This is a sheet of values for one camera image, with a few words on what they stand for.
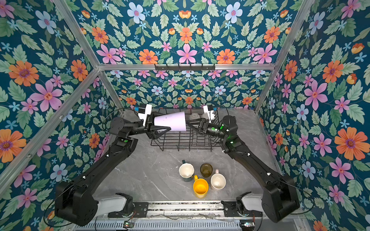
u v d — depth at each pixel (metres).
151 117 0.59
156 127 0.56
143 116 0.55
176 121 0.57
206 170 0.86
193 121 0.64
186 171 0.83
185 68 0.93
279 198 0.40
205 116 1.02
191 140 0.98
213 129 0.62
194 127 0.61
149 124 0.58
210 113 0.63
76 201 0.39
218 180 0.82
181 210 0.75
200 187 0.80
